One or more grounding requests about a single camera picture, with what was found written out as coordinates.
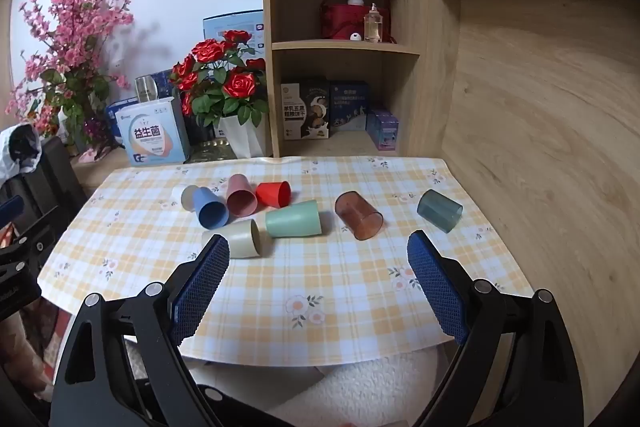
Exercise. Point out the pink cup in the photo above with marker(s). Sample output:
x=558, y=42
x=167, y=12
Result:
x=237, y=187

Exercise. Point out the small white round gadget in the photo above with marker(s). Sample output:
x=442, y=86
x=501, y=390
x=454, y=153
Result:
x=354, y=37

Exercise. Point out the white faceted vase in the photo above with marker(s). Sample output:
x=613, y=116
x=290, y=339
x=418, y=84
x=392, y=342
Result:
x=245, y=138

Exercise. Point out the brown translucent cup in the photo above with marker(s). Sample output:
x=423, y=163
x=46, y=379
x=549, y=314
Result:
x=355, y=212

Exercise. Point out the white plastic bag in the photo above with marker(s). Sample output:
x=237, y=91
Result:
x=7, y=157

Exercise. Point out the purple box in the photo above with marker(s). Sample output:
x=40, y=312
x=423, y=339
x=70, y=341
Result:
x=382, y=129

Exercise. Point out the large blue and white box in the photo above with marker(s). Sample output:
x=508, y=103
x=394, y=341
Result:
x=220, y=27

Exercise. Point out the yellow checked floral tablecloth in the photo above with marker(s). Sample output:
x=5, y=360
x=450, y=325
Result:
x=325, y=267

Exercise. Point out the red artificial rose bouquet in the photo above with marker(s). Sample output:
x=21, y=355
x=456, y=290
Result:
x=237, y=84

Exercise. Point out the black chair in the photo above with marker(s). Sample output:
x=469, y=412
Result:
x=55, y=177

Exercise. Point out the steel tumbler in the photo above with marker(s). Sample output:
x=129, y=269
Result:
x=145, y=88

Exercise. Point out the blue night-scene box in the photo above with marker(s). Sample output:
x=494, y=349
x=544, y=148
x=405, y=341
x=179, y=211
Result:
x=350, y=104

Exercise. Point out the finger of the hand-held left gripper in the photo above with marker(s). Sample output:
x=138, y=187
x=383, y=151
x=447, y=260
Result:
x=11, y=208

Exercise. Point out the white and blue supplement box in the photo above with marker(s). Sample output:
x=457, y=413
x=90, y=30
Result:
x=150, y=132

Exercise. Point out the green cup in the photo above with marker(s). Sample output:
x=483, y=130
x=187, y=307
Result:
x=295, y=219

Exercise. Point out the blue cup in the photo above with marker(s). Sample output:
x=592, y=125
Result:
x=205, y=203

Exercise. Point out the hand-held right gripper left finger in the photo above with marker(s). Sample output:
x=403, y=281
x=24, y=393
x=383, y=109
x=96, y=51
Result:
x=200, y=292

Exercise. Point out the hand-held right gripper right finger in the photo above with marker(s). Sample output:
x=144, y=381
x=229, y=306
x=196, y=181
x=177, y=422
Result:
x=435, y=292

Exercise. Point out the red cup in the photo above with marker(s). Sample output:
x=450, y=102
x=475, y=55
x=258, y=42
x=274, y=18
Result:
x=270, y=193

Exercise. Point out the clear perfume bottle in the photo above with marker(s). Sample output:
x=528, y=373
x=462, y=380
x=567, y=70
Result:
x=372, y=27

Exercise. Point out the dark blue box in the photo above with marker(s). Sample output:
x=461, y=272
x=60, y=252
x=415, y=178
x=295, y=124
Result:
x=165, y=83

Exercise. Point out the small beige cup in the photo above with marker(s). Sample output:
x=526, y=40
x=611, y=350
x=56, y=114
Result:
x=189, y=197

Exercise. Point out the red patterned cloth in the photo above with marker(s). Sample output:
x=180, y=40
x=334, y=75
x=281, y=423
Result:
x=30, y=357

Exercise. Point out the red gift basket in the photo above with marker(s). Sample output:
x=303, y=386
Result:
x=340, y=19

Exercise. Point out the silver blister pack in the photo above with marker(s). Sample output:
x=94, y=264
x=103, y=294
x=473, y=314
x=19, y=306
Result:
x=212, y=152

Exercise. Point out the purple artificial flowers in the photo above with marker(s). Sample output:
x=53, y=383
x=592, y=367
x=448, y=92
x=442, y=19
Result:
x=96, y=130

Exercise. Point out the cream cup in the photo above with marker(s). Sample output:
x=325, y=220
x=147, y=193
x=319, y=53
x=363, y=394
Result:
x=239, y=237

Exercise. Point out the wooden shelf unit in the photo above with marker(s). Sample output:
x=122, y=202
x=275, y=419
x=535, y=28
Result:
x=420, y=107

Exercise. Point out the dark biscuit box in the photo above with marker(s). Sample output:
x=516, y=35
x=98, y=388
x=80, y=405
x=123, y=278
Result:
x=305, y=109

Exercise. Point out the pink artificial blossom branches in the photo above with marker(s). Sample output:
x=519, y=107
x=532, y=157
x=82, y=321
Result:
x=75, y=47

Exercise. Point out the grey-green translucent cup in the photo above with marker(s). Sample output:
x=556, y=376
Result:
x=437, y=207

